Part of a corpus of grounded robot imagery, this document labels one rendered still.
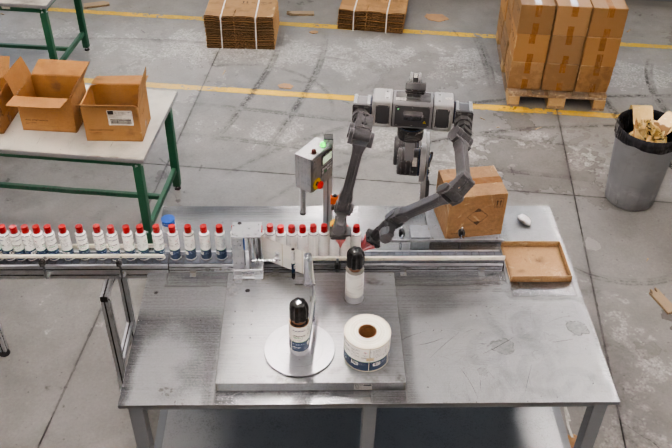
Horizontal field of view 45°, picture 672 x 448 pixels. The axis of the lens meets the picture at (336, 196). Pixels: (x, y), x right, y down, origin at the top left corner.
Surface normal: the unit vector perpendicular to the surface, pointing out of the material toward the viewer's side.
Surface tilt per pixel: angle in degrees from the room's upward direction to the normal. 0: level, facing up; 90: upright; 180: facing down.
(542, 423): 0
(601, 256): 0
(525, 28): 88
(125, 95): 89
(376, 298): 0
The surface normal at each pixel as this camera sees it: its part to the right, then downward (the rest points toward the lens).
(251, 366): 0.01, -0.79
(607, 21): -0.06, 0.62
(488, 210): 0.15, 0.62
